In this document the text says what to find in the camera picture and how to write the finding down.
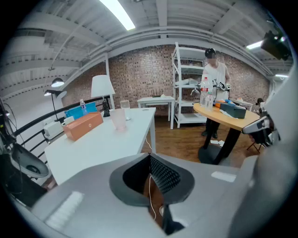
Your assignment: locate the large clear water bottle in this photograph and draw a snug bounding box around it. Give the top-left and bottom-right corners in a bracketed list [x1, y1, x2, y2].
[200, 76, 211, 107]

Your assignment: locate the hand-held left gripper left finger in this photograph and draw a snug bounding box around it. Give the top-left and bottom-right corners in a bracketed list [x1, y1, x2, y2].
[31, 152, 167, 238]

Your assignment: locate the black head camera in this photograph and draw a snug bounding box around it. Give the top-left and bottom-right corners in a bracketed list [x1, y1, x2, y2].
[260, 30, 291, 61]

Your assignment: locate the white container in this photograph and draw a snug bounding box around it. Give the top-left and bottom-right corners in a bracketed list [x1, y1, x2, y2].
[43, 120, 65, 140]

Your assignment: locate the orange box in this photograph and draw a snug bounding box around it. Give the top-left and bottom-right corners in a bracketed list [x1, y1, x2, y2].
[62, 111, 104, 142]

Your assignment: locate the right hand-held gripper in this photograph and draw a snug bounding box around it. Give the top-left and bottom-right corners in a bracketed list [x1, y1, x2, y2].
[242, 115, 281, 148]

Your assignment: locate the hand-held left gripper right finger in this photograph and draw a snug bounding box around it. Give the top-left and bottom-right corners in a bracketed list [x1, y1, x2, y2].
[149, 152, 253, 238]

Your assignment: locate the white floor cable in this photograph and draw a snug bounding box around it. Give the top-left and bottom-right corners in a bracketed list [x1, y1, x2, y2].
[145, 137, 156, 154]

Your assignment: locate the black floor lamp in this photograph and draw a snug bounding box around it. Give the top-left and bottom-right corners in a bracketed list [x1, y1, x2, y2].
[44, 89, 68, 122]

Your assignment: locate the white shelving rack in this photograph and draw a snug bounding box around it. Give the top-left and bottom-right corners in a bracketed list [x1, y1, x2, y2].
[171, 41, 208, 130]

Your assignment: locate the long ceiling light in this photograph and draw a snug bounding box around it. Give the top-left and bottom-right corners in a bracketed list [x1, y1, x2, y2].
[246, 40, 264, 50]
[100, 0, 136, 31]

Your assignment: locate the blue box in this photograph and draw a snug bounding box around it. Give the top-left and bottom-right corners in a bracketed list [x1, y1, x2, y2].
[64, 101, 96, 120]

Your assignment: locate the small clear water bottle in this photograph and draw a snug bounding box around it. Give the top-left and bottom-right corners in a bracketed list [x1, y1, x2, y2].
[204, 92, 214, 112]

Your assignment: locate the small white table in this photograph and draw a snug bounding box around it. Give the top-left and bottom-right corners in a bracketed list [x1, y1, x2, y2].
[137, 96, 175, 130]

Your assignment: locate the black box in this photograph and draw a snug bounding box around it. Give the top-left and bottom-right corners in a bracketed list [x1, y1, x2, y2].
[220, 103, 247, 119]

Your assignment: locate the small clear glass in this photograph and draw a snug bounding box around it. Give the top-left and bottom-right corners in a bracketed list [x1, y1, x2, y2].
[120, 99, 132, 121]

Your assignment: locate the person's white shirt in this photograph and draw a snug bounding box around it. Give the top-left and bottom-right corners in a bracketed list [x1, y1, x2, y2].
[229, 67, 298, 238]

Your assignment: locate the frosted pink cup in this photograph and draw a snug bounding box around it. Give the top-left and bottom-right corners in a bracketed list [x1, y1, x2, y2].
[111, 108, 127, 130]

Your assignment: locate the white table lamp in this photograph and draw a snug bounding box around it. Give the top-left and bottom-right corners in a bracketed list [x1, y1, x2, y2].
[90, 74, 116, 118]

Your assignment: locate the round wooden table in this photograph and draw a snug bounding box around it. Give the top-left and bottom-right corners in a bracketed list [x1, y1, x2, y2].
[193, 102, 260, 165]

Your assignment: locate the black railing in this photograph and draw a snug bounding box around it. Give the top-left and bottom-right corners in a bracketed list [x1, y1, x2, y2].
[13, 94, 110, 163]

